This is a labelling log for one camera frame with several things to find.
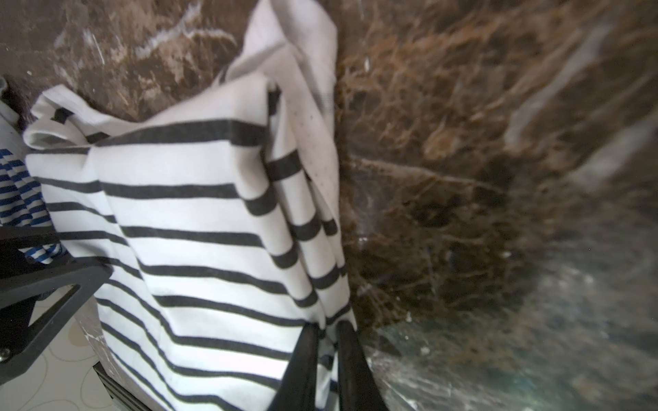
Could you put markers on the black white striped tank top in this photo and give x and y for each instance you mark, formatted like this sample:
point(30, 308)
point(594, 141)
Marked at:
point(219, 218)

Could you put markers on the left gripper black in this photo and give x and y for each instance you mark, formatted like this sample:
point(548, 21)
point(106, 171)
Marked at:
point(38, 300)

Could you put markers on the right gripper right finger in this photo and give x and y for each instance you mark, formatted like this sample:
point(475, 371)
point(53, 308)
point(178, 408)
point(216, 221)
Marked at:
point(357, 388)

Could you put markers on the blue white striped tank top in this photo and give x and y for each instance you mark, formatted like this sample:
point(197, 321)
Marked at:
point(22, 203)

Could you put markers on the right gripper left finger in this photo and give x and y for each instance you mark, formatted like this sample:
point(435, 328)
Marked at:
point(298, 385)

